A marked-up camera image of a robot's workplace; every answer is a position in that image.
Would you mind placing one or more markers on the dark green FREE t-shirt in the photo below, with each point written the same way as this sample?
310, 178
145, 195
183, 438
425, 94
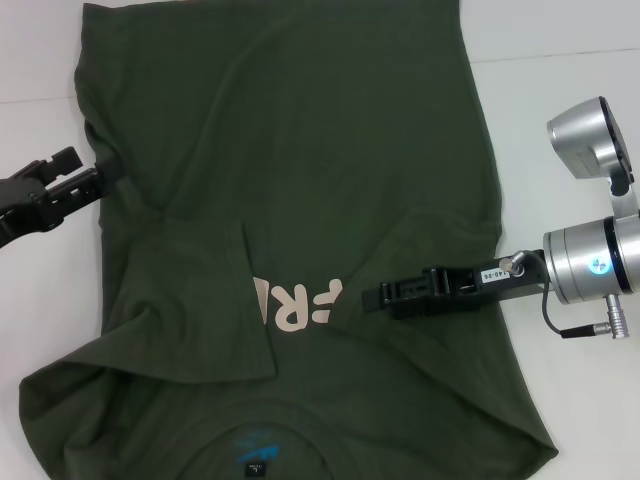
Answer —
300, 125

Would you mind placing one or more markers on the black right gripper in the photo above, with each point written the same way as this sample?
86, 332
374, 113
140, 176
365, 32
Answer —
495, 285

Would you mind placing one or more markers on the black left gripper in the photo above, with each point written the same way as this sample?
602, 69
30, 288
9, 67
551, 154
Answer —
25, 210

